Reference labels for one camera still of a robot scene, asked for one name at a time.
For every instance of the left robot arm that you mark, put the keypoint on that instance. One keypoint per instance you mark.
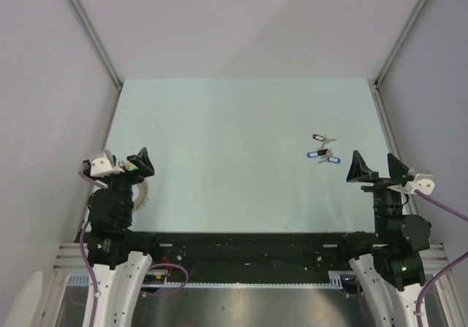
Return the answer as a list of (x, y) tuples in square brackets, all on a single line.
[(115, 257)]

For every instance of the left aluminium frame post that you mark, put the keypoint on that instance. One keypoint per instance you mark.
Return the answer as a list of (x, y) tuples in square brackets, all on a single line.
[(92, 36)]

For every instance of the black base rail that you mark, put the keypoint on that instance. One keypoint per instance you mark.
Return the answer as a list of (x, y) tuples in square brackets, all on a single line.
[(250, 257)]

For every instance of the right aluminium frame post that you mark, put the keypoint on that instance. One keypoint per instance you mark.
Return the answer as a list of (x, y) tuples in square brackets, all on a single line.
[(402, 38)]

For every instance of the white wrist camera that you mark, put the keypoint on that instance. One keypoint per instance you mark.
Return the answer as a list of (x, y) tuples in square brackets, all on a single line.
[(411, 183), (90, 169)]

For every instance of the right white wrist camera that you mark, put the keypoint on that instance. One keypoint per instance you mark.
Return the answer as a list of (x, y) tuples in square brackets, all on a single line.
[(411, 183)]

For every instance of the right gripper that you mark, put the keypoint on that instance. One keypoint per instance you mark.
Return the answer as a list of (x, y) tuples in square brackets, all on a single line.
[(360, 170)]

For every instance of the aluminium frame post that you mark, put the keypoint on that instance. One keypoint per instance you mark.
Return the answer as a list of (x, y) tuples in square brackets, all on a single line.
[(92, 36), (402, 38)]

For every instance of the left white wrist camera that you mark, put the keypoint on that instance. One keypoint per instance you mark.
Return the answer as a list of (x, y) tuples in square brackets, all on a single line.
[(90, 169)]

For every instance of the grey cable duct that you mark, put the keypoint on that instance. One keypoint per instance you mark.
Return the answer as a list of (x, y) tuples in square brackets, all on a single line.
[(334, 283)]

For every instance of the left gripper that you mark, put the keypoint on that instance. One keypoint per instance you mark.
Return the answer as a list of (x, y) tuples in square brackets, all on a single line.
[(142, 164)]

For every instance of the black tag key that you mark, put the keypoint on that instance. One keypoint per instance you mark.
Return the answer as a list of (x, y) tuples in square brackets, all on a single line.
[(323, 139)]

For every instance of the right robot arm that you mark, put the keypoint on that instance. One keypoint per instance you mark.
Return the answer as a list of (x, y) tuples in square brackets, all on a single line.
[(389, 267)]

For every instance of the blue tag key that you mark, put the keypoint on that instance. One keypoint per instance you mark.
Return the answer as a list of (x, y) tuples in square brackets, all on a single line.
[(314, 154), (329, 157)]

